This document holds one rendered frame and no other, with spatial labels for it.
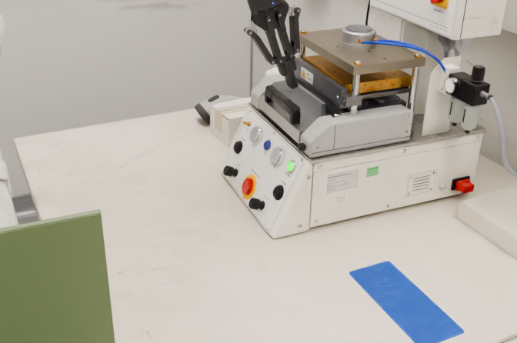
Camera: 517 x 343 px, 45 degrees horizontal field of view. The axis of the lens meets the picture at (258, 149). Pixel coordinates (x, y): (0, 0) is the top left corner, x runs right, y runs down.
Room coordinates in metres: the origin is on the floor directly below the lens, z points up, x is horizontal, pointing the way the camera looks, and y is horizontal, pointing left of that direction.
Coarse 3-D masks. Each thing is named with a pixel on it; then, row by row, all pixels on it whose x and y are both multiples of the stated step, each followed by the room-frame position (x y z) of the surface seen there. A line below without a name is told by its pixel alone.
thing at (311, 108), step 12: (264, 96) 1.39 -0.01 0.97; (288, 96) 1.39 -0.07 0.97; (300, 96) 1.35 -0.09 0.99; (312, 96) 1.30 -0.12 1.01; (264, 108) 1.36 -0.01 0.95; (276, 108) 1.32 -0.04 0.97; (300, 108) 1.32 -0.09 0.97; (312, 108) 1.29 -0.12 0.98; (324, 108) 1.26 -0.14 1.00; (276, 120) 1.30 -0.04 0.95; (288, 120) 1.25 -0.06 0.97; (300, 120) 1.25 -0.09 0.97; (312, 120) 1.25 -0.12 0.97; (288, 132) 1.24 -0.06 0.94; (300, 132) 1.19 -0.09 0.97
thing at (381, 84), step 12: (312, 60) 1.40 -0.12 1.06; (324, 60) 1.41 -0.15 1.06; (324, 72) 1.33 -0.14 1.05; (336, 72) 1.32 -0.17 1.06; (348, 72) 1.32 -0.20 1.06; (384, 72) 1.33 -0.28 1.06; (396, 72) 1.33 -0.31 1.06; (348, 84) 1.25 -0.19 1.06; (360, 84) 1.26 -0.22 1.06; (372, 84) 1.27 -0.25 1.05; (384, 84) 1.28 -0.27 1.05; (396, 84) 1.30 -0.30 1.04; (408, 84) 1.31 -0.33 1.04; (372, 96) 1.27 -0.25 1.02
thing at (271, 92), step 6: (270, 90) 1.34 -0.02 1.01; (276, 90) 1.33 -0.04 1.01; (270, 96) 1.33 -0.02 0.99; (276, 96) 1.30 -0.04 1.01; (282, 96) 1.29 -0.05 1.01; (276, 102) 1.30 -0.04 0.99; (282, 102) 1.27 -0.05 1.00; (288, 102) 1.26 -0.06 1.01; (282, 108) 1.27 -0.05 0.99; (288, 108) 1.25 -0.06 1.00; (294, 108) 1.23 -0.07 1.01; (294, 114) 1.23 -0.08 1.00; (300, 114) 1.23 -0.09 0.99; (294, 120) 1.23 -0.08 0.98
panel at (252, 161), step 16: (272, 128) 1.31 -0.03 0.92; (256, 144) 1.33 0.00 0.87; (272, 144) 1.28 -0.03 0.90; (288, 144) 1.23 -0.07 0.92; (240, 160) 1.35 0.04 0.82; (256, 160) 1.30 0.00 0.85; (288, 160) 1.20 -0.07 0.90; (304, 160) 1.15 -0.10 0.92; (240, 176) 1.32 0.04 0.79; (256, 176) 1.26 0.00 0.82; (272, 176) 1.21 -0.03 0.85; (288, 176) 1.17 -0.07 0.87; (240, 192) 1.28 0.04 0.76; (256, 192) 1.23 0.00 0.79; (272, 192) 1.18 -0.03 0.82; (288, 192) 1.14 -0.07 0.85; (272, 208) 1.16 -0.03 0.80; (272, 224) 1.13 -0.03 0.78
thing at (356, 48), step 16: (304, 32) 1.45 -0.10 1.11; (320, 32) 1.46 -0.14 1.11; (336, 32) 1.47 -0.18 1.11; (352, 32) 1.34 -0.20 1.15; (368, 32) 1.34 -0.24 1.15; (320, 48) 1.34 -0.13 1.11; (336, 48) 1.33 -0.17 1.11; (352, 48) 1.34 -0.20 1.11; (368, 48) 1.34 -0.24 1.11; (384, 48) 1.34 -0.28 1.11; (400, 48) 1.34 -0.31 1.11; (416, 48) 1.26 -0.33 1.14; (336, 64) 1.28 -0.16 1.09; (352, 64) 1.23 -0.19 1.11; (368, 64) 1.23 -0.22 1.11; (384, 64) 1.24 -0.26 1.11; (400, 64) 1.26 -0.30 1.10; (416, 64) 1.27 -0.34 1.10
